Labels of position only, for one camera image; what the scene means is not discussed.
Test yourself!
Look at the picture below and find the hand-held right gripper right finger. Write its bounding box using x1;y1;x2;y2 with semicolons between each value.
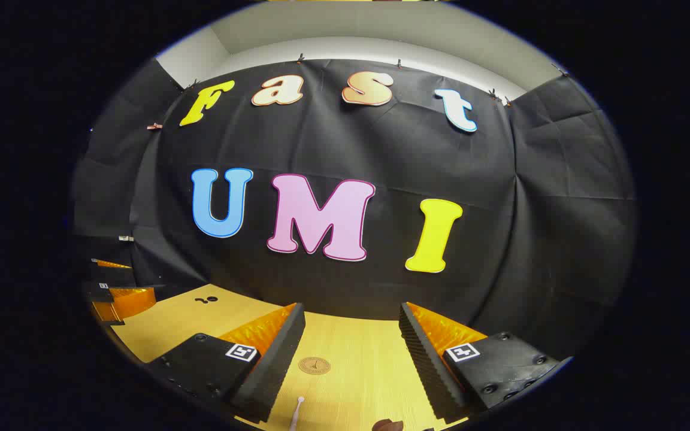
398;302;573;421

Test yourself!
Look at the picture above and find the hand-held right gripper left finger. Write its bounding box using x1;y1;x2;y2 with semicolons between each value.
146;302;307;423

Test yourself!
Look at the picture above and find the round cork coaster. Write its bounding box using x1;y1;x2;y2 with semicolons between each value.
298;357;332;376

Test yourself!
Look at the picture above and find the wooden desktop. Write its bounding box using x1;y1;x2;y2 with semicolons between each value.
105;284;489;431

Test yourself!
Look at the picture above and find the black backdrop cloth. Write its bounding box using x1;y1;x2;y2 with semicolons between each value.
72;57;639;360

